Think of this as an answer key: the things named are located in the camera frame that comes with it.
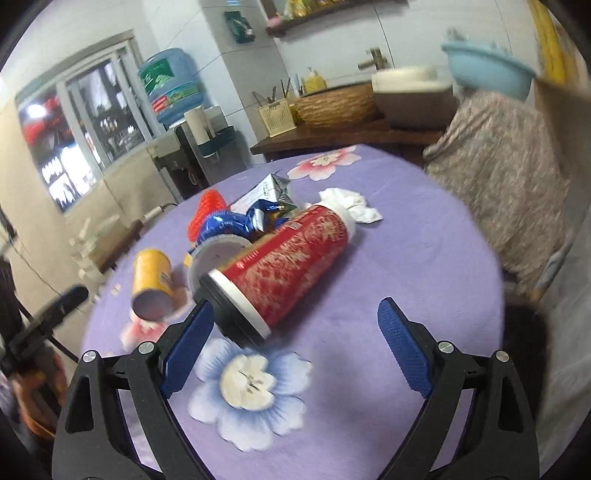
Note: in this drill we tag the sliding glass window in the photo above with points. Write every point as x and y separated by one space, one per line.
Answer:
78 129

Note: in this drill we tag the blue snack wrapper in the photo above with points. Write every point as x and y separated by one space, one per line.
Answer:
226 226

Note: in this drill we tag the purple floral tablecloth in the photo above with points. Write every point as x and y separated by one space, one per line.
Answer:
392 230

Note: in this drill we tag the woven wicker basket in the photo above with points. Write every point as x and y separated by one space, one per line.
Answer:
337 106

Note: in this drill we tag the green wall packet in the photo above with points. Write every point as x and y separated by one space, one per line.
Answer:
240 25

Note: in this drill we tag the crumpled white tissue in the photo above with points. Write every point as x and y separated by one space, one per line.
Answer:
351 205

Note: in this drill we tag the wooden wall shelf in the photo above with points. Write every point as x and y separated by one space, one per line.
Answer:
323 21

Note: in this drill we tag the yellow soap bottle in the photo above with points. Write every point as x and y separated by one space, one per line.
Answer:
315 83

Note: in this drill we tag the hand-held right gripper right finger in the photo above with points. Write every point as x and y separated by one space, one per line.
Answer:
404 344

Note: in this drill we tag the brown floral cover cloth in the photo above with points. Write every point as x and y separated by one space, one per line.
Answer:
503 184

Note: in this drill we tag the light blue plastic basin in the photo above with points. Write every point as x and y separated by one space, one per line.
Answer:
489 64

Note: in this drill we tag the wooden counter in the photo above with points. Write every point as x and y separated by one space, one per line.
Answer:
351 136

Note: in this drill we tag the wooden cabinet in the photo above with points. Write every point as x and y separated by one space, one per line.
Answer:
563 120

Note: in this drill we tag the yellow cylindrical snack canister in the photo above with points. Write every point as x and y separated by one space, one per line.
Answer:
150 277

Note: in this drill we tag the white and green milk carton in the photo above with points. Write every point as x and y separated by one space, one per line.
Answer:
270 189

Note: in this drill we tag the yellow hanging strip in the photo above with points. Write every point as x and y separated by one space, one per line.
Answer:
549 37

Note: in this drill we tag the red patterned cylindrical canister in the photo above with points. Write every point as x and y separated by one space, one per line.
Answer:
286 267

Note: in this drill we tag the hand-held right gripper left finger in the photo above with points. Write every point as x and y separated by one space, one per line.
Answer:
187 344

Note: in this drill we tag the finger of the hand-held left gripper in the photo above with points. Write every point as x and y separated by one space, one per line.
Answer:
69 299

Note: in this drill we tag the red foam fruit net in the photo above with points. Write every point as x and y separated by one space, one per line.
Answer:
210 205

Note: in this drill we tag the blue water jug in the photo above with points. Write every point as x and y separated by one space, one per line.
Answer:
171 83

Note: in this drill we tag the beige chopstick holder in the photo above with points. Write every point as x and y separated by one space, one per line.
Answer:
277 117

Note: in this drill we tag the brown pot with white lid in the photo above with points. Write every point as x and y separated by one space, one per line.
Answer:
411 99

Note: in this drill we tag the white paper cup stack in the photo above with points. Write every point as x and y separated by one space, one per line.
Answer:
198 122

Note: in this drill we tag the water dispenser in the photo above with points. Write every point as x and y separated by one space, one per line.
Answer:
184 161

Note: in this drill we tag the clear plastic cup with lid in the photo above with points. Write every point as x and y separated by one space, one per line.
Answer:
217 254

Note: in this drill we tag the metal faucet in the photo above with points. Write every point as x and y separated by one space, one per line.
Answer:
376 57

